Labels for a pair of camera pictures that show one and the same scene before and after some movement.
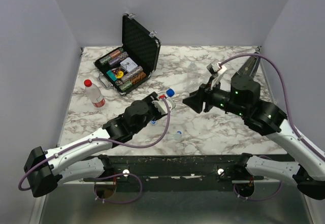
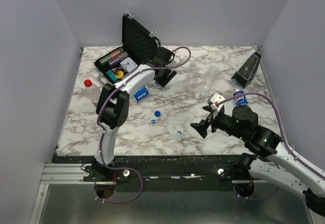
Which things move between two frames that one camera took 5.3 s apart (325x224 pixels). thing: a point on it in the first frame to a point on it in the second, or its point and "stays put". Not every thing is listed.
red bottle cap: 88,83 stays put
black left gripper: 149,100 to 164,81
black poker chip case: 133,63 stays put
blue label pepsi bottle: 170,92 to 141,94
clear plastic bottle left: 193,78 stays put
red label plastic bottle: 93,93 stays put
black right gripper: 203,98 to 209,120
